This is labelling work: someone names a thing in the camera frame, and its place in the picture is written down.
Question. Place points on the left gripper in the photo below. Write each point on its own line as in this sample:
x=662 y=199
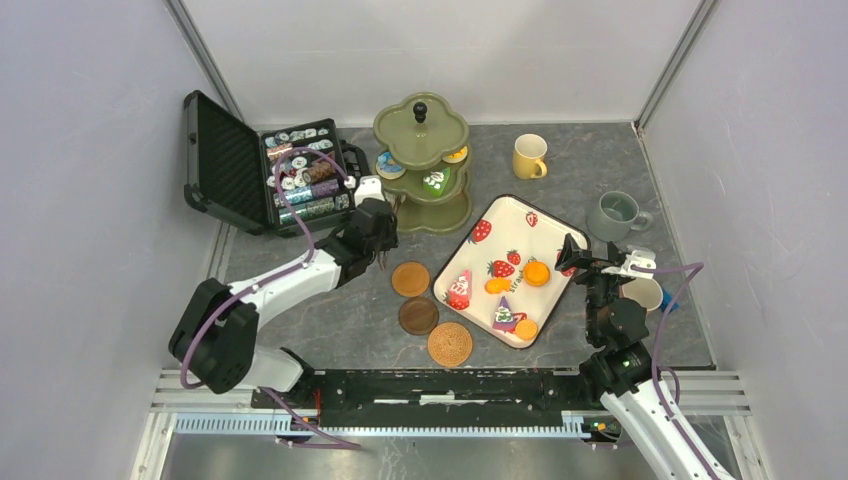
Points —
x=390 y=239

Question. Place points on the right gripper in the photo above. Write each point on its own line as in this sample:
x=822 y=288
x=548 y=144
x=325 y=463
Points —
x=594 y=269

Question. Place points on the orange macaron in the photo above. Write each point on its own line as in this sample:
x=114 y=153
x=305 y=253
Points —
x=536 y=273

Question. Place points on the blue glazed donut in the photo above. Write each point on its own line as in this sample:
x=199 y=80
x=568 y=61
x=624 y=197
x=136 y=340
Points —
x=387 y=168

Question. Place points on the green triangular cake slice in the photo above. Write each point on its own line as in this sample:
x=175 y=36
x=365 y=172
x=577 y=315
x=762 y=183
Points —
x=435 y=183

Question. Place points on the small orange pastry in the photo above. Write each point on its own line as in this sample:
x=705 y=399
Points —
x=497 y=285

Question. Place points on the purple cake slice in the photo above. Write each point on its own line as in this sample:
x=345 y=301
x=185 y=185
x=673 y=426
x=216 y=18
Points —
x=503 y=317

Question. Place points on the red strawberry cake slice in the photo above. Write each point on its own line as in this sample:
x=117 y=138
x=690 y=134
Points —
x=459 y=291

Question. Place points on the yellow glazed donut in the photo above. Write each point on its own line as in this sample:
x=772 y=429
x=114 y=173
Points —
x=457 y=156

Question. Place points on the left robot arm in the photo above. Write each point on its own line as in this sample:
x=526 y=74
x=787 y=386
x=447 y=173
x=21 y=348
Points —
x=215 y=340

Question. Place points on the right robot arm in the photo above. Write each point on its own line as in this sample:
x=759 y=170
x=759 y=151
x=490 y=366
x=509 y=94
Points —
x=622 y=375

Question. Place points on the grey-green ceramic mug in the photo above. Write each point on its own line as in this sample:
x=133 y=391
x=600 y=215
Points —
x=614 y=215

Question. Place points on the light brown round coaster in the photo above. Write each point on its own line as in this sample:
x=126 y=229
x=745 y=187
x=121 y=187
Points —
x=410 y=279

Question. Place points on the blue small object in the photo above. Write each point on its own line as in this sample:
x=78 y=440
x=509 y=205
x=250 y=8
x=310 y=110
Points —
x=669 y=301

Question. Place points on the green three-tier dessert stand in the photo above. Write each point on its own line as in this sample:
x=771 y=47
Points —
x=418 y=132

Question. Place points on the strawberry print serving tray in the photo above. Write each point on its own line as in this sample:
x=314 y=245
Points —
x=508 y=234

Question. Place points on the round orange biscuit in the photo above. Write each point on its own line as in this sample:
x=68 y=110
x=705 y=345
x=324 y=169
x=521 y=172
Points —
x=526 y=329

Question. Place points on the dark brown round coaster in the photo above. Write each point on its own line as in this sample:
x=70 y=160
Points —
x=418 y=316

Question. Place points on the yellow ceramic mug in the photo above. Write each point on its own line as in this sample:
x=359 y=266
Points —
x=529 y=153

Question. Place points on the woven rattan round coaster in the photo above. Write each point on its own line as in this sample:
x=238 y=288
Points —
x=450 y=344

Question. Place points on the black poker chip case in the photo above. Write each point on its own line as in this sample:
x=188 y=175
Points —
x=264 y=182

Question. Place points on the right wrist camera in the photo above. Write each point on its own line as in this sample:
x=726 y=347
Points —
x=642 y=265

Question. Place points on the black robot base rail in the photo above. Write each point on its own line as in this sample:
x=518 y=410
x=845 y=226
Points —
x=441 y=398

